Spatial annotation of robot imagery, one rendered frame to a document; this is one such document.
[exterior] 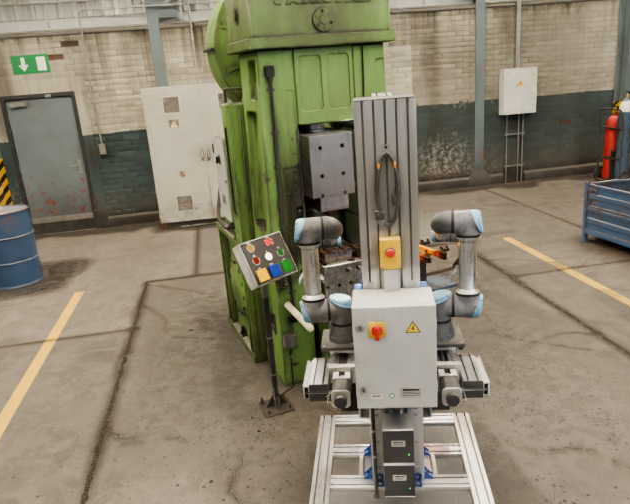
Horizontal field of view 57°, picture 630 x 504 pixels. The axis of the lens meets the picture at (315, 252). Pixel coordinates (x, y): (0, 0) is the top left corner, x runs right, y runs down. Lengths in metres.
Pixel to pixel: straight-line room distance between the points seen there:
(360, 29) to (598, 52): 8.09
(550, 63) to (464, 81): 1.57
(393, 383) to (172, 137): 6.97
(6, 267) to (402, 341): 5.82
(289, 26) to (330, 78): 0.42
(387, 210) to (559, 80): 9.01
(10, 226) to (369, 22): 4.92
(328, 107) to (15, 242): 4.63
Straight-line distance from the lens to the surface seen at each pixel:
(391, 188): 2.44
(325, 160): 3.77
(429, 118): 10.28
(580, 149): 11.68
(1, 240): 7.49
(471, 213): 2.88
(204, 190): 9.07
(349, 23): 3.94
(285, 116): 3.80
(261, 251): 3.58
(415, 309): 2.38
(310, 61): 3.87
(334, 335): 3.03
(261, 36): 3.73
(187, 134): 8.97
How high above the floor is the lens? 2.15
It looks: 17 degrees down
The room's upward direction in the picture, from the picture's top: 4 degrees counter-clockwise
